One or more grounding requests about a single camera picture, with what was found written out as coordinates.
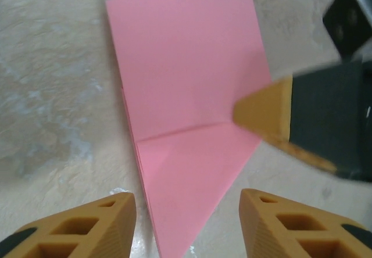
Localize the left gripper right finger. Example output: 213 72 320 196
238 187 372 258

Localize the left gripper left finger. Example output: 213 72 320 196
0 192 137 258

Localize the pink paper sheet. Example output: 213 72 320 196
105 0 274 258

